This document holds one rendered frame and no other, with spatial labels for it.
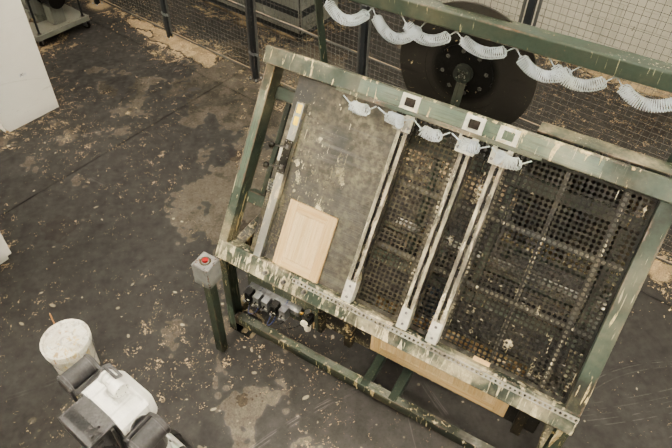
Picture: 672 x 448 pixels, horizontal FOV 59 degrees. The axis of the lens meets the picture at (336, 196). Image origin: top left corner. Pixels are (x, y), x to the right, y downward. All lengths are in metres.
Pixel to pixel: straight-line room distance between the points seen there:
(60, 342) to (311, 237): 1.75
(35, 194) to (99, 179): 0.54
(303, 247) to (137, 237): 1.99
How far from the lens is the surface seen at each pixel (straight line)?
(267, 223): 3.50
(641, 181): 2.92
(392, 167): 3.11
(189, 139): 5.94
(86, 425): 2.64
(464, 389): 3.83
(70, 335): 4.19
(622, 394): 4.56
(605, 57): 3.14
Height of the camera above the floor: 3.62
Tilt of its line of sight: 44 degrees down
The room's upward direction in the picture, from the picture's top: 2 degrees clockwise
